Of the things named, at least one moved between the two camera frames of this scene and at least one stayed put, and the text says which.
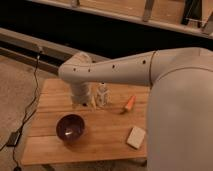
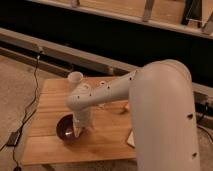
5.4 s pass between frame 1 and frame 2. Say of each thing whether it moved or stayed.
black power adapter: stayed
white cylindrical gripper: moved
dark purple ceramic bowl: stayed
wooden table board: stayed
